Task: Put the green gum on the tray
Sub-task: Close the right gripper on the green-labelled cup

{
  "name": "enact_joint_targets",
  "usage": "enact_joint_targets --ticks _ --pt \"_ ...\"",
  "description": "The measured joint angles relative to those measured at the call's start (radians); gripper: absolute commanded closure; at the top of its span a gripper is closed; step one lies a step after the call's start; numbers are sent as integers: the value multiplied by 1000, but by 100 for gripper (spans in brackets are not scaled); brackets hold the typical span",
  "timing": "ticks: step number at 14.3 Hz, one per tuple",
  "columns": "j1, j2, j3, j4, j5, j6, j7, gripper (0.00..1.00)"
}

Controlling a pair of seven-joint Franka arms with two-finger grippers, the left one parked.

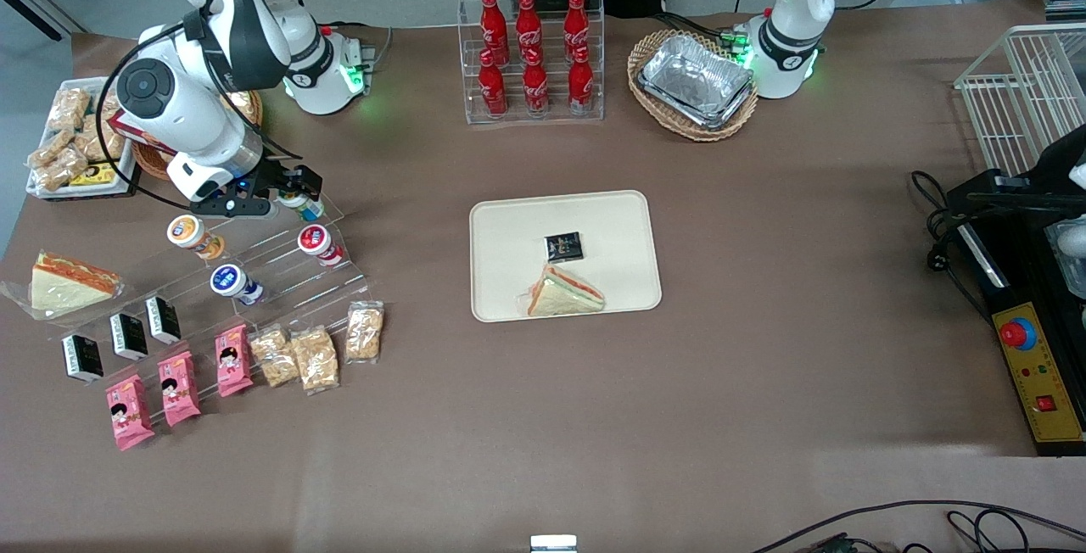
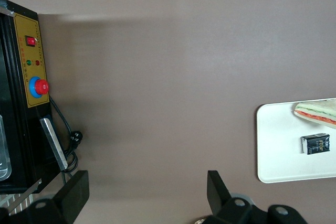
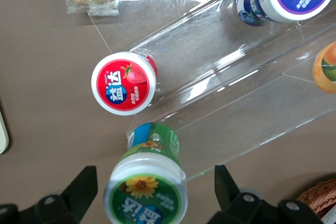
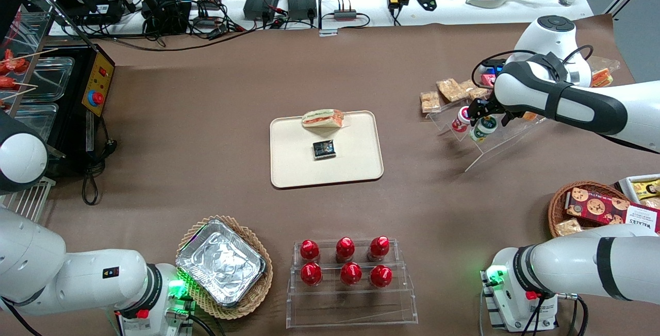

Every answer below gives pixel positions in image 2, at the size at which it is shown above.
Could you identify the clear container in machine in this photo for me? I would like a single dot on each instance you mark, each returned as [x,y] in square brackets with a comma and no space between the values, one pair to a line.
[4,155]

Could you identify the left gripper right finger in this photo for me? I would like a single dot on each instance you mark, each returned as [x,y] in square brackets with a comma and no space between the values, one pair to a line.
[219,195]

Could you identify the cream plastic serving tray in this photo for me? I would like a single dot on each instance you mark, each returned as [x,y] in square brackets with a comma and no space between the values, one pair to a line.
[278,155]

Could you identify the black sealing machine yellow panel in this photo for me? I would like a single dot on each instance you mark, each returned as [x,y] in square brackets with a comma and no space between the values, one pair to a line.
[31,58]

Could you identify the wrapped triangle sandwich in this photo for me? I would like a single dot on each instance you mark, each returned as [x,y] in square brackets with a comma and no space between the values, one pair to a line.
[317,115]

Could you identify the black tissue pack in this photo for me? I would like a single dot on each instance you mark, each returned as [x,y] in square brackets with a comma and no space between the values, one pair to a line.
[316,144]

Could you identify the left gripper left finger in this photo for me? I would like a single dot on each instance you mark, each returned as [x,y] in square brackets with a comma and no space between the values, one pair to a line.
[76,195]

